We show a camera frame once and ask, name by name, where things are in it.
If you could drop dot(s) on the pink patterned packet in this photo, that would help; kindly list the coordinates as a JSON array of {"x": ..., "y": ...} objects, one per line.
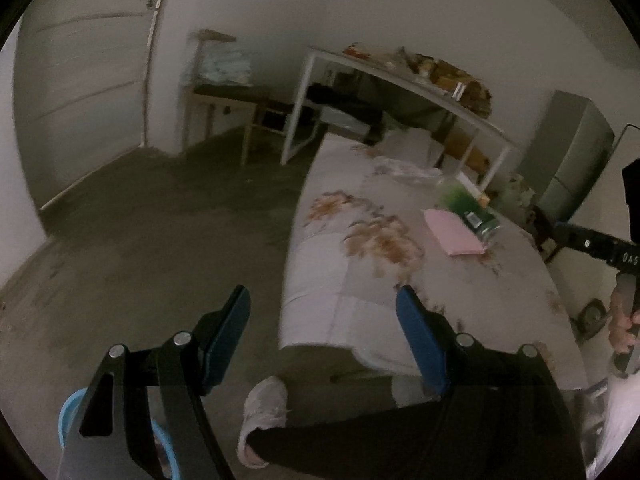
[{"x": 452, "y": 232}]

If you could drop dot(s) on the white plastic bag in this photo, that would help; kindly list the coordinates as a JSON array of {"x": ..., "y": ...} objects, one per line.
[{"x": 520, "y": 190}]

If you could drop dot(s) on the dark clothes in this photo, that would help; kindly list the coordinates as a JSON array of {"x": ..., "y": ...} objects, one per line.
[{"x": 345, "y": 97}]

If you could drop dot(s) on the white pillow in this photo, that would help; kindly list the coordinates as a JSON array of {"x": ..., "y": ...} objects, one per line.
[{"x": 410, "y": 145}]

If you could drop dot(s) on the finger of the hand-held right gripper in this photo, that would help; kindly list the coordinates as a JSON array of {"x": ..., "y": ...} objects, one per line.
[{"x": 575, "y": 239}]

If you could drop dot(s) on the small dark floor appliance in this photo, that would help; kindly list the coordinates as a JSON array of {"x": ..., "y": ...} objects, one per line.
[{"x": 592, "y": 315}]

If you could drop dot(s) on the white sneaker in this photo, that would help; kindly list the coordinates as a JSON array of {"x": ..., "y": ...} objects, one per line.
[{"x": 265, "y": 400}]

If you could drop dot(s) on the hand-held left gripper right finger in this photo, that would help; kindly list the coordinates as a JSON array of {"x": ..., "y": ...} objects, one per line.
[{"x": 420, "y": 340}]

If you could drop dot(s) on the brown clutter heap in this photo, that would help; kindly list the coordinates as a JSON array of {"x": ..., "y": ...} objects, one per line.
[{"x": 450, "y": 77}]

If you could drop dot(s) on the green plastic bottle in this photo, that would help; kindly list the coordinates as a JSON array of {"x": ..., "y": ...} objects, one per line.
[{"x": 470, "y": 210}]

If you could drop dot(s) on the blue plastic basket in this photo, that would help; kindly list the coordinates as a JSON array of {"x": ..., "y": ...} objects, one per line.
[{"x": 68, "y": 412}]

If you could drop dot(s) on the white panel door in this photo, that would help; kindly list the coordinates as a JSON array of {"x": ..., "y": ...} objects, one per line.
[{"x": 85, "y": 70}]

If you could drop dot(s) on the person's right forearm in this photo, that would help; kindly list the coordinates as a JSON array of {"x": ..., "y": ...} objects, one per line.
[{"x": 617, "y": 430}]

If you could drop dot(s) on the person's leg black trousers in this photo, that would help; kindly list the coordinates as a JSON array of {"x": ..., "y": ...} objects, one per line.
[{"x": 350, "y": 440}]

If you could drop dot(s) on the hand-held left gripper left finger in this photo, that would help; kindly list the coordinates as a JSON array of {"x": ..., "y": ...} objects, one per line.
[{"x": 227, "y": 330}]

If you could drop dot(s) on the bed with floral sheet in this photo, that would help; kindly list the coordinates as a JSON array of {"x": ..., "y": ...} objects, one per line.
[{"x": 340, "y": 270}]

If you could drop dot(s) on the white table with wooden top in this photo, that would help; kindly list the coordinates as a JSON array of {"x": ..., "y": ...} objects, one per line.
[{"x": 292, "y": 130}]

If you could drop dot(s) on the person's right hand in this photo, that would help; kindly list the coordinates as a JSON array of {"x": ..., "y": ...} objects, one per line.
[{"x": 620, "y": 327}]

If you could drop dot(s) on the wooden side table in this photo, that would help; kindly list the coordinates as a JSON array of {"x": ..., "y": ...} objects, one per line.
[{"x": 220, "y": 92}]

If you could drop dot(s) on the brown cardboard box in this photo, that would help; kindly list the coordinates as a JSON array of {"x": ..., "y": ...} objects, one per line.
[{"x": 465, "y": 147}]

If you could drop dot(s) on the grey fridge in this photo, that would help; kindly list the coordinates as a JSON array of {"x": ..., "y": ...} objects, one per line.
[{"x": 570, "y": 150}]

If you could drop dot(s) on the crumpled floral blanket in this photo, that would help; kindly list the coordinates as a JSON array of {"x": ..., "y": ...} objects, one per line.
[{"x": 405, "y": 167}]

